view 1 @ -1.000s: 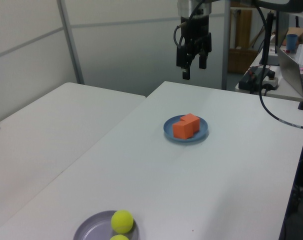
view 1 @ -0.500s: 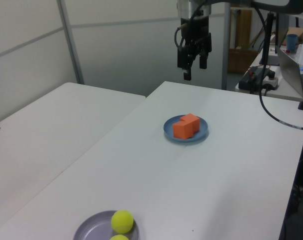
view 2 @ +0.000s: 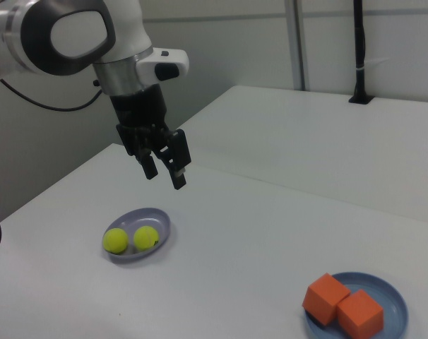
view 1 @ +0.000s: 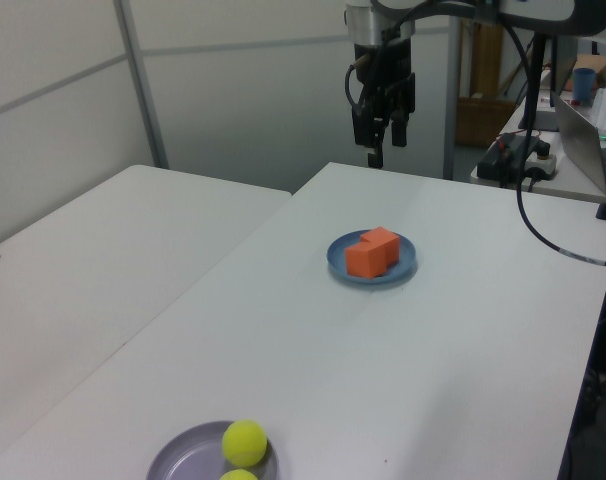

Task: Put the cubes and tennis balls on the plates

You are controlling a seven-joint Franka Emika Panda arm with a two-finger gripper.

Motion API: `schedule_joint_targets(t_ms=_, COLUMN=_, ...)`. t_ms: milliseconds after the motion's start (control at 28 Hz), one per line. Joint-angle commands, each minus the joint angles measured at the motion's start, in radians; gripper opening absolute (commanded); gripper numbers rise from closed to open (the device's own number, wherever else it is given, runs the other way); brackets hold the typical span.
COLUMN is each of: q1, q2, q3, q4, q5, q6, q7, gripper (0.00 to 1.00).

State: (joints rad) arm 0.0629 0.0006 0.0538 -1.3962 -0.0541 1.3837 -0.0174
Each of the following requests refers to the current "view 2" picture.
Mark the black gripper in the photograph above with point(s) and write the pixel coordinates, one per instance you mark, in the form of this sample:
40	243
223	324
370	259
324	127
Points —
140	109

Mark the yellow tennis ball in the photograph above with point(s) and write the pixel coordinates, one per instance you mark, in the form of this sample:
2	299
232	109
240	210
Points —
116	240
145	237

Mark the orange cube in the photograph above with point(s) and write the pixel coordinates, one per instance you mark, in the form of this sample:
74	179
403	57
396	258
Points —
358	314
325	295

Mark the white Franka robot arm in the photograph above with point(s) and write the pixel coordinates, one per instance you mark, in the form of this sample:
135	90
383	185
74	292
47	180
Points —
129	28

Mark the purple plate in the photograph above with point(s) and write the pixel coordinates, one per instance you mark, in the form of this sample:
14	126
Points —
147	217

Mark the black pole with clamp base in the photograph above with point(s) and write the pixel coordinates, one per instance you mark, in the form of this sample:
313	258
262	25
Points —
358	53

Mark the blue plate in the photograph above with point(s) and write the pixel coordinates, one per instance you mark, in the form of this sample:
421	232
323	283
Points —
394	303

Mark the grey partition frame post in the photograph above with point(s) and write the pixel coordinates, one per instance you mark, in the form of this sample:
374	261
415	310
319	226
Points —
295	42

